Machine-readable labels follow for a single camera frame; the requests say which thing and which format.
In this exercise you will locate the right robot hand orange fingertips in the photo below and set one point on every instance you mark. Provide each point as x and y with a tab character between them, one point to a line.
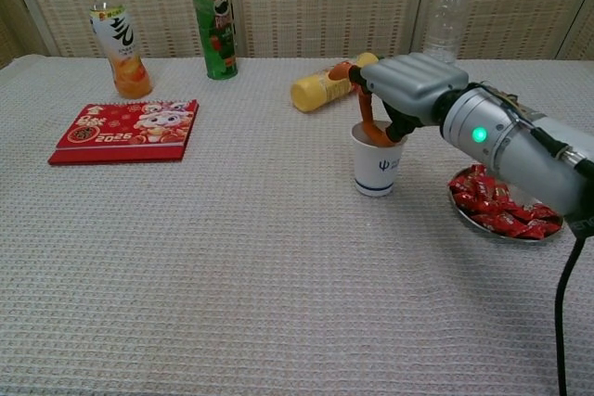
413	83

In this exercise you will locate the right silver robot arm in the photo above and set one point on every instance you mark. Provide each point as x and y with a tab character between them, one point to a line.
510	155

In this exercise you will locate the clear plastic water bottle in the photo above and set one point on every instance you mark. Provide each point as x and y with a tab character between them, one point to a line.
448	11

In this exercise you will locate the white paper cup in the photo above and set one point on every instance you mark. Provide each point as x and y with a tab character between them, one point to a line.
376	173

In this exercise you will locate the yellow bottle green cap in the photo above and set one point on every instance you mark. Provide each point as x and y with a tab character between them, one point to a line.
311	94

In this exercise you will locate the red wrapped candy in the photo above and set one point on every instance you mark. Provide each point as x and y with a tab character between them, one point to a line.
503	223
501	193
461	185
540	229
524	211
482	180
478	205

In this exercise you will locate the bamboo folding screen panel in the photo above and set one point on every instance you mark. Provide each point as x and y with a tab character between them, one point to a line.
153	2
582	39
14	20
520	2
325	2

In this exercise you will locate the round metal plate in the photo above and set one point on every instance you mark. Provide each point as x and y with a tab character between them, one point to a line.
534	205

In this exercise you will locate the green chips can red lid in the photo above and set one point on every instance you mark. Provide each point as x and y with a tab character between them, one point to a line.
215	29

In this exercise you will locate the white woven tablecloth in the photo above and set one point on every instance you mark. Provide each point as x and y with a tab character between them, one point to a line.
232	275

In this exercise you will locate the orange juice bottle black cap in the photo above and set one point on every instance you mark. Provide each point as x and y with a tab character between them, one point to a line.
123	43

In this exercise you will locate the red desk calendar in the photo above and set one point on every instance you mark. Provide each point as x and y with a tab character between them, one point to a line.
120	131

